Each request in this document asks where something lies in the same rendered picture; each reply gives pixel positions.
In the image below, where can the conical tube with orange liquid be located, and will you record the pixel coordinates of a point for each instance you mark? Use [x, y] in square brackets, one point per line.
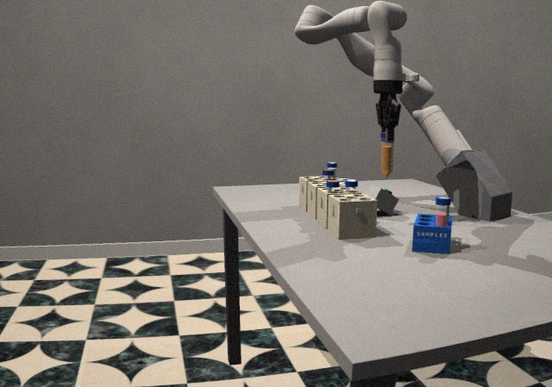
[387, 156]

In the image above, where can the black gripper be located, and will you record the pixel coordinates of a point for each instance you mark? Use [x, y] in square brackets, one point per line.
[388, 90]

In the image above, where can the blue sample tube rack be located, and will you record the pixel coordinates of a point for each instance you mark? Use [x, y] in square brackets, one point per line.
[430, 238]

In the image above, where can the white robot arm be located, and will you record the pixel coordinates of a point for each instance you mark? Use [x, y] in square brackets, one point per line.
[382, 61]

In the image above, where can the conical centrifuge tube with yellow liquid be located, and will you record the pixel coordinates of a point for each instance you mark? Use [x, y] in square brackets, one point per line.
[332, 186]
[328, 174]

